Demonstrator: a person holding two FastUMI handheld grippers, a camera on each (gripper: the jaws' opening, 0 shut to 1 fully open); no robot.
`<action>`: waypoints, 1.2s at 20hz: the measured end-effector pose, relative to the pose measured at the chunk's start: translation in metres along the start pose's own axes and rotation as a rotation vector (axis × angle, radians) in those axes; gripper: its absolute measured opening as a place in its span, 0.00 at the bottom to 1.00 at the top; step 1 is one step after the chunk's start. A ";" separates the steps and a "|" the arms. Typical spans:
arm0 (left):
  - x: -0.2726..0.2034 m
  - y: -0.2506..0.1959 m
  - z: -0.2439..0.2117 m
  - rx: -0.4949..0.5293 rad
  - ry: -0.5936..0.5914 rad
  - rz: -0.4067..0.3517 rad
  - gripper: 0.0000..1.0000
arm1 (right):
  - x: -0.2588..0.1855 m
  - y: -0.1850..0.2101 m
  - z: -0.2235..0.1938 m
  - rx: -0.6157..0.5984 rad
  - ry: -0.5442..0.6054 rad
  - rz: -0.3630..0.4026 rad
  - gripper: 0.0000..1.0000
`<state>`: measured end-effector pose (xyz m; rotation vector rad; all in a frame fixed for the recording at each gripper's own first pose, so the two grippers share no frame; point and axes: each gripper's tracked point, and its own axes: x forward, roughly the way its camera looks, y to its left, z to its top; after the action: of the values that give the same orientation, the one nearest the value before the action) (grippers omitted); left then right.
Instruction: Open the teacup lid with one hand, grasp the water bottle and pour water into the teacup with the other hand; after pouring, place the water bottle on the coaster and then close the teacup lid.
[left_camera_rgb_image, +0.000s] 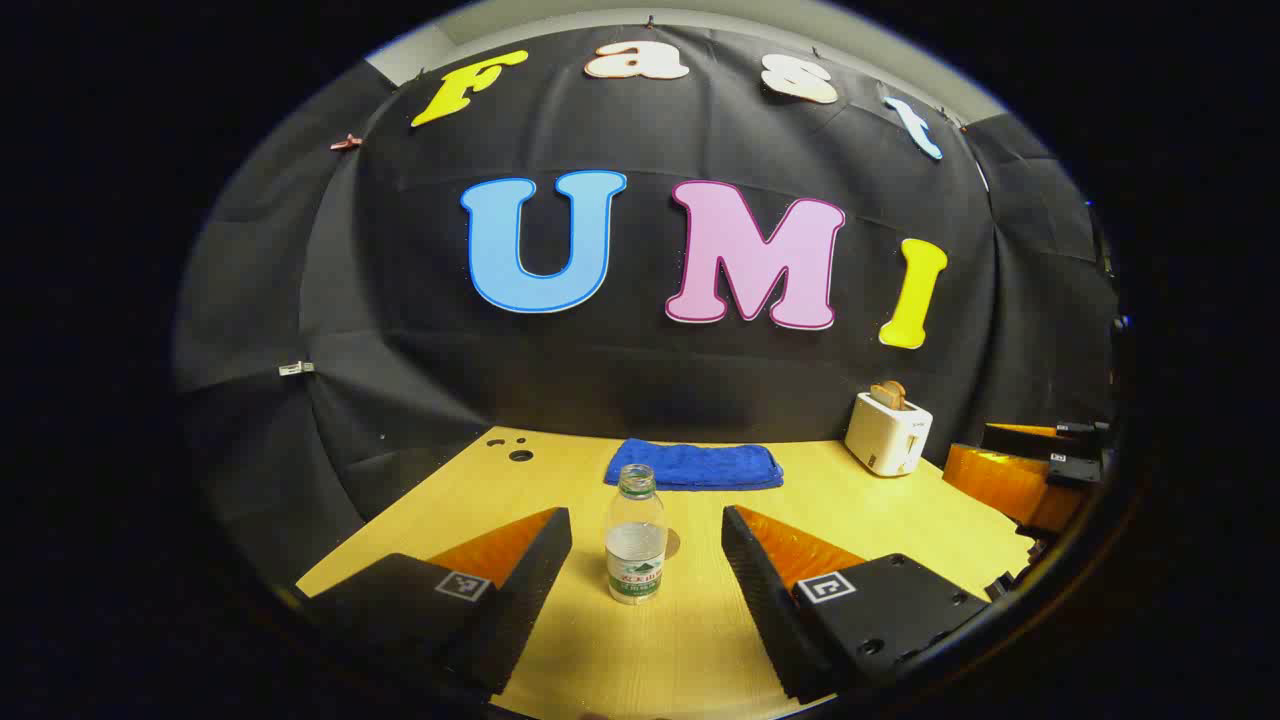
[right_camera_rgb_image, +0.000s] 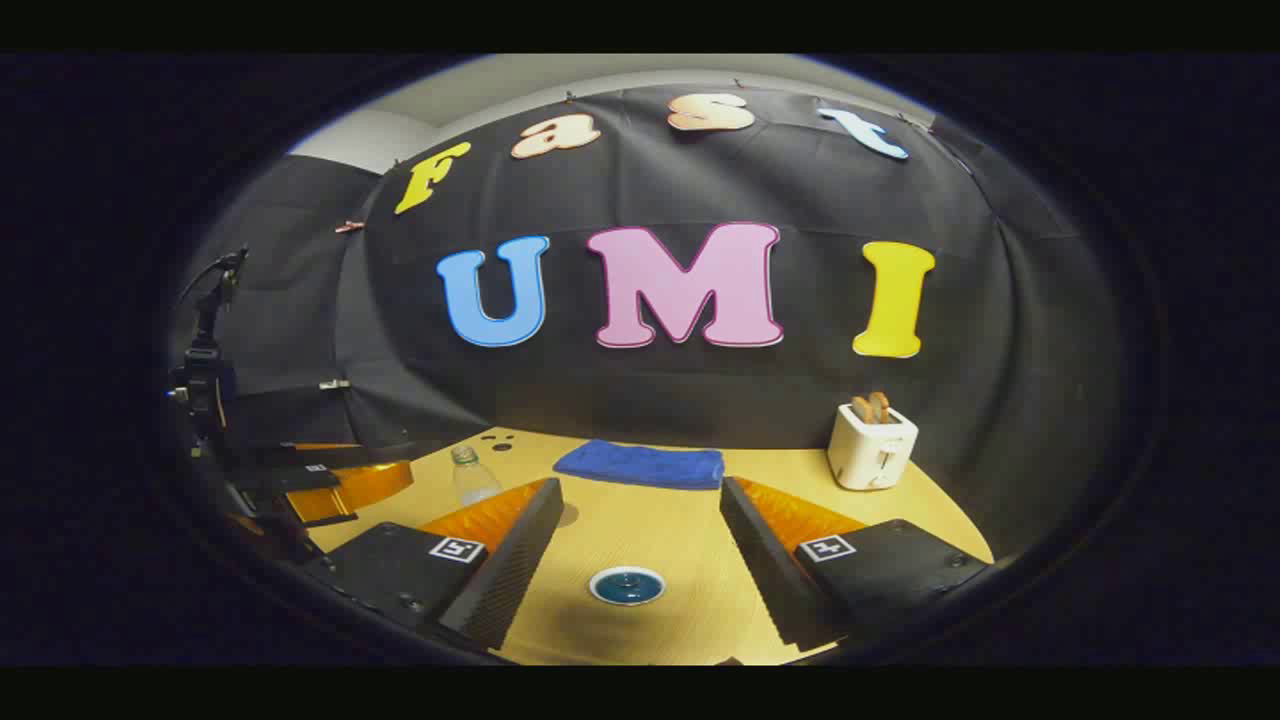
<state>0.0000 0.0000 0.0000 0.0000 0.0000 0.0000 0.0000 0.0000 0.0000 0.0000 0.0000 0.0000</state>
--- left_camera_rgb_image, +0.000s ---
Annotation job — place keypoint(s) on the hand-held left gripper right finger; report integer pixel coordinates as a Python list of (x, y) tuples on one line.
[(765, 590)]

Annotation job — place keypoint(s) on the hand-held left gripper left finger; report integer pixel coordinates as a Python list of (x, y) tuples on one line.
[(530, 570)]

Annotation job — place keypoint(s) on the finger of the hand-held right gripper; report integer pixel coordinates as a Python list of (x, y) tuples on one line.
[(1040, 442), (1000, 482)]

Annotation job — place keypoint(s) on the round brown coaster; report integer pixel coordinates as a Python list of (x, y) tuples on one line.
[(674, 546)]

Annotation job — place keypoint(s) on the clear plastic water bottle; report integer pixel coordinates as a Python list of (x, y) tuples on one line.
[(636, 560)]

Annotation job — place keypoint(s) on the white toaster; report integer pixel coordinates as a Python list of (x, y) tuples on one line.
[(885, 438)]

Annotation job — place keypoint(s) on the brown bread slice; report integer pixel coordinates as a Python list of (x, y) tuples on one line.
[(897, 392), (879, 396)]

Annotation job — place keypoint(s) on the folded blue towel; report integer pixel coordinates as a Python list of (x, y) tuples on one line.
[(695, 466)]

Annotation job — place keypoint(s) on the black backdrop cloth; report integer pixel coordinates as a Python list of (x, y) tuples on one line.
[(640, 380)]

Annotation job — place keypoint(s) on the white cloth clip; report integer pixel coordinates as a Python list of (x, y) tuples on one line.
[(296, 368)]

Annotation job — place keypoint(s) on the red cloth clip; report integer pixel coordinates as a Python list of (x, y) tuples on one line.
[(346, 143)]

